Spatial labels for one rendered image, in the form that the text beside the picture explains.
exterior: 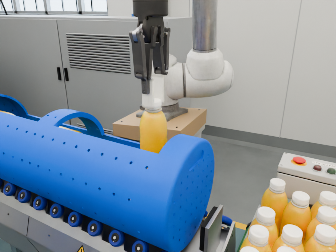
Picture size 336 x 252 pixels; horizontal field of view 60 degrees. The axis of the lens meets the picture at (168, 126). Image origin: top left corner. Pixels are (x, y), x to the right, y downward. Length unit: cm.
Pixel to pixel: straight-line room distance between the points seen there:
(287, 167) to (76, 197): 58
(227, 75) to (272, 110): 224
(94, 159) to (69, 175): 8
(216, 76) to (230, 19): 218
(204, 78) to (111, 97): 151
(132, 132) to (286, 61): 237
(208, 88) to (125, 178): 70
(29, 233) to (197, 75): 84
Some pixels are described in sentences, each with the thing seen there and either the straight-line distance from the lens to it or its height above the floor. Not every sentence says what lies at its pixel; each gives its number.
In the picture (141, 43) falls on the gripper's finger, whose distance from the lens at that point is 61.
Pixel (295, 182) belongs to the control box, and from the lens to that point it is 92.
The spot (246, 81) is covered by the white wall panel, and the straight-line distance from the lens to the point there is 343.
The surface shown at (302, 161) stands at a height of 111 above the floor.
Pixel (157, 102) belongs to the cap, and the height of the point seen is 132.
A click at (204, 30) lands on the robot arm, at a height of 144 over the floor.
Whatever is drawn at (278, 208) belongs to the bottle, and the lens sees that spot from 85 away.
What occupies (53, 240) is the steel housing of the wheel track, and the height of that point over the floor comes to 87.
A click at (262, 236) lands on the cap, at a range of 66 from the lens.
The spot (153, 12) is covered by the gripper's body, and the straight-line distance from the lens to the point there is 63.
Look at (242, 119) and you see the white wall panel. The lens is 356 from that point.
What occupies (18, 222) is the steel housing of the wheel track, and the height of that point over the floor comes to 87.
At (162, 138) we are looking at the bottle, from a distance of 70.
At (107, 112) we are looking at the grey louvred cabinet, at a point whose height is 64.
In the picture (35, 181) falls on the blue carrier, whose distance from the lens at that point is 89.
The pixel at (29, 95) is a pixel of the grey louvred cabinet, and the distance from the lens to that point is 338.
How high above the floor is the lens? 152
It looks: 22 degrees down
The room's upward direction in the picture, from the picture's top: straight up
